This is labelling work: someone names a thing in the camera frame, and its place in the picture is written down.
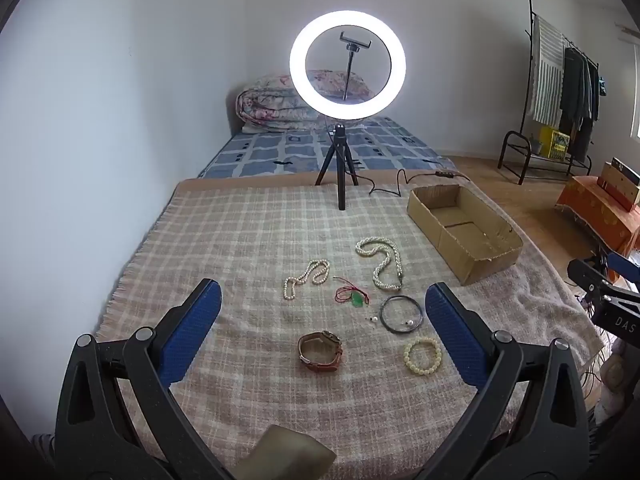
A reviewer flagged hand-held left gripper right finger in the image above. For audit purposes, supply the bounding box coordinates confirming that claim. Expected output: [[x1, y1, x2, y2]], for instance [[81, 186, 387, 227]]
[[415, 282, 591, 480]]

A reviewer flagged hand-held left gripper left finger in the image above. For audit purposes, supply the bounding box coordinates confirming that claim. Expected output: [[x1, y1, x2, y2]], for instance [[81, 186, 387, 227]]
[[54, 278, 236, 480]]

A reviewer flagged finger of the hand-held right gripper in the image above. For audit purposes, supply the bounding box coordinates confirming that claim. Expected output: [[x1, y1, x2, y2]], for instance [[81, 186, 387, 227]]
[[567, 258, 610, 292], [606, 251, 640, 285]]

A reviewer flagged long pearl necklace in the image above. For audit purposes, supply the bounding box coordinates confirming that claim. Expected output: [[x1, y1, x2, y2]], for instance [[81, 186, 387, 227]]
[[355, 237, 403, 292]]

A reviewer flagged green pendant red cord necklace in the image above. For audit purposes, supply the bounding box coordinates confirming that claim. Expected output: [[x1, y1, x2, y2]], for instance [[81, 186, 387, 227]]
[[334, 276, 371, 308]]

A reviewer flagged leather strap wristwatch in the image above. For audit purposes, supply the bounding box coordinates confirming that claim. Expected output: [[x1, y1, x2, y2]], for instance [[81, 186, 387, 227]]
[[297, 330, 345, 374]]

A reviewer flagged orange cloth covered table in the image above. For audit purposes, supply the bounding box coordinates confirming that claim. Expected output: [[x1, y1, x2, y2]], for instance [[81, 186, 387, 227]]
[[555, 176, 640, 256]]

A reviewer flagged small cardboard box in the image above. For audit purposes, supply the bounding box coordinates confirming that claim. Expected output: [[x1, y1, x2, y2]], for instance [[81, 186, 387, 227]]
[[597, 157, 640, 211]]

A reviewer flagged plaid beige blanket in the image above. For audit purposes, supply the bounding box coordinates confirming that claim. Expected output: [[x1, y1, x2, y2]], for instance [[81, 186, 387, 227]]
[[95, 175, 606, 476]]

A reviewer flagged yellow plastic crate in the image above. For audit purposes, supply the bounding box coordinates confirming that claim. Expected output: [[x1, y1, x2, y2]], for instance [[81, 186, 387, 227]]
[[539, 126, 571, 161]]

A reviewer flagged black metal clothes rack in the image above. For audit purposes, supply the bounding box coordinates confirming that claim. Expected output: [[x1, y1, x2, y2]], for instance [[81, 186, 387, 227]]
[[497, 0, 601, 186]]

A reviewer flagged pale yellow blurry object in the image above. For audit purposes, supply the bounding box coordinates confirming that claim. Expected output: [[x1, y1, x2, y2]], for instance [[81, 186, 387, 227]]
[[239, 424, 336, 480]]

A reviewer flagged plain brown blanket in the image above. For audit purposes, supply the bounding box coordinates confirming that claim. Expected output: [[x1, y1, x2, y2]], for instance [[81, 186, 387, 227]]
[[172, 169, 471, 193]]

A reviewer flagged dark blue hanging garment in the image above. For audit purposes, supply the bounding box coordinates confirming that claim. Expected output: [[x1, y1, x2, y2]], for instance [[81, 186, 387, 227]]
[[587, 62, 602, 121]]

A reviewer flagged dark hanging jacket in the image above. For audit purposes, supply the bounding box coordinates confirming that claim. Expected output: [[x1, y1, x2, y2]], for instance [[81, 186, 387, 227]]
[[559, 47, 593, 133]]

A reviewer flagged black tripod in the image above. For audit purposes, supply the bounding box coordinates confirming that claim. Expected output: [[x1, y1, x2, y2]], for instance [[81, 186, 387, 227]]
[[315, 122, 360, 211]]

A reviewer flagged bed with blue patterned sheet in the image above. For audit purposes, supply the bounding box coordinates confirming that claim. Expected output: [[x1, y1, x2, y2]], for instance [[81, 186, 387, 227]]
[[197, 116, 458, 181]]

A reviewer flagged striped hanging towel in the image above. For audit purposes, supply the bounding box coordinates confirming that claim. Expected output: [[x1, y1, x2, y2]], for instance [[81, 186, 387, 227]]
[[530, 15, 566, 126]]

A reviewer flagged folded floral quilt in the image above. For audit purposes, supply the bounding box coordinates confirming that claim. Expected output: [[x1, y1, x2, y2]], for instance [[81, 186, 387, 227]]
[[235, 76, 321, 135]]

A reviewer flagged floral pillow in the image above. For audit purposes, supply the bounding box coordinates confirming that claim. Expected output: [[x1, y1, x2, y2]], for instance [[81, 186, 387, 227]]
[[305, 70, 376, 103]]

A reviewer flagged black gooseneck phone holder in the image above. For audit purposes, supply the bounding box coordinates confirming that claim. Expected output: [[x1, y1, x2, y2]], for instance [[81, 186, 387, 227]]
[[339, 31, 373, 103]]

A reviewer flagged black cord necklace with pearl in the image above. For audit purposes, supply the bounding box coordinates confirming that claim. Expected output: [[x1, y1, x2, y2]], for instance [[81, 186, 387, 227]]
[[379, 296, 425, 333]]

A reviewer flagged cream beaded bracelet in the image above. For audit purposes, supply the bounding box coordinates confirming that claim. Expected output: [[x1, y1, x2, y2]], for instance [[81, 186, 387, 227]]
[[403, 338, 443, 375]]

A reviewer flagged short pearl necklace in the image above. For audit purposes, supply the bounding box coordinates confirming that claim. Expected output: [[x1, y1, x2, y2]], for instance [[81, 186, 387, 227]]
[[283, 259, 330, 302]]

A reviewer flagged black ring light cable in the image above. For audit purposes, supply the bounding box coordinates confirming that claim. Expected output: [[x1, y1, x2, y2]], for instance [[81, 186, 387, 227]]
[[350, 167, 471, 198]]

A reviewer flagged white ring light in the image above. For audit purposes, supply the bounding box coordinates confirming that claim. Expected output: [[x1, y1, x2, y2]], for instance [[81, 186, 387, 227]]
[[289, 9, 407, 122]]

